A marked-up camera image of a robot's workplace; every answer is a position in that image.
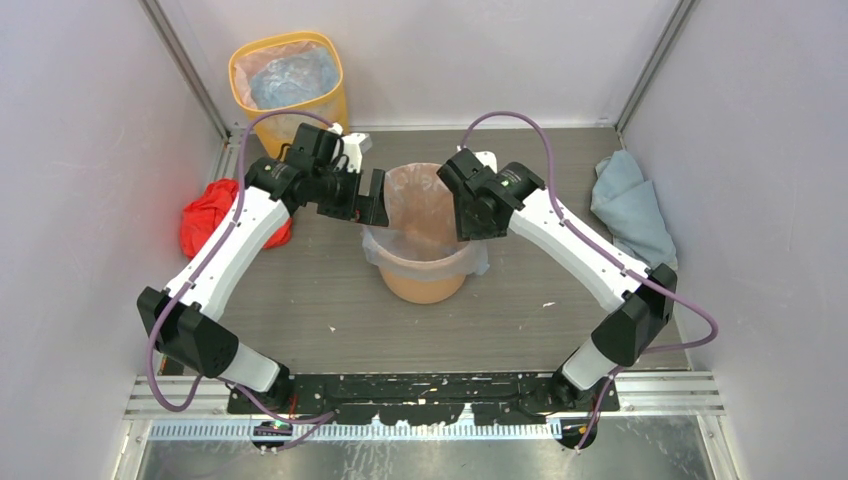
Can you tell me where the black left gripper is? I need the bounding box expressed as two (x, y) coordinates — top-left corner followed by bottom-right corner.
(312, 162), (387, 226)

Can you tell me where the light blue trash bag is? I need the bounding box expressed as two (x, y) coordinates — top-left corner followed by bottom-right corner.
(362, 163), (489, 282)

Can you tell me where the orange round trash bin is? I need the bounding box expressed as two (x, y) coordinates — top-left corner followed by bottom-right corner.
(378, 267), (467, 305)

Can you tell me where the yellow mesh trash bin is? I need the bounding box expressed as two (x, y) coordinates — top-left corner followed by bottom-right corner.
(228, 31), (349, 129)

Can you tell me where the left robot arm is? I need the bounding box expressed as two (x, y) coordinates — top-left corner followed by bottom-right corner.
(137, 123), (388, 413)

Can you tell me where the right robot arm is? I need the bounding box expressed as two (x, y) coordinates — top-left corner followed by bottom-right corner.
(437, 149), (677, 411)

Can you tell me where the blue bag inside yellow bin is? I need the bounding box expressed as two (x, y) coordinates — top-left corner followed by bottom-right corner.
(249, 46), (341, 110)

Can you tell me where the red crumpled trash bag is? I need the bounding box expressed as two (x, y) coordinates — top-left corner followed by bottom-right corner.
(178, 177), (294, 260)

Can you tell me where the folded blue bag in corner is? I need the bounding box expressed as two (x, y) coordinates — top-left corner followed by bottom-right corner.
(590, 150), (678, 270)

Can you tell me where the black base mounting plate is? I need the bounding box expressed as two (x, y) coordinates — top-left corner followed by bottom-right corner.
(257, 372), (620, 426)

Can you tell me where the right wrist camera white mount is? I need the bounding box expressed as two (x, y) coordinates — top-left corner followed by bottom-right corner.
(474, 151), (498, 172)

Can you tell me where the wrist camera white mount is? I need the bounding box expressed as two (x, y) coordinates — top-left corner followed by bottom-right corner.
(474, 151), (498, 172)
(328, 122), (373, 173)

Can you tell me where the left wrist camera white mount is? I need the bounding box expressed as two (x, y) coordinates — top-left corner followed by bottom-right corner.
(328, 122), (373, 173)

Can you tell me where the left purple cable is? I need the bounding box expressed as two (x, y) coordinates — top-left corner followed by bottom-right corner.
(144, 109), (342, 453)

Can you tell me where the slotted white cable duct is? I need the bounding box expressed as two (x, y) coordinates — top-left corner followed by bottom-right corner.
(148, 416), (562, 441)

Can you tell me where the left aluminium frame post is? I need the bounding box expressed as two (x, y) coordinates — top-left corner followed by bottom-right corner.
(138, 0), (231, 140)

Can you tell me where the aluminium frame post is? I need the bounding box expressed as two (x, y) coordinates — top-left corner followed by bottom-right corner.
(138, 0), (231, 140)
(615, 0), (700, 136)

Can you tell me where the right aluminium frame post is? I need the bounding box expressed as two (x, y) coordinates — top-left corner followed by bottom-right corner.
(615, 0), (700, 136)

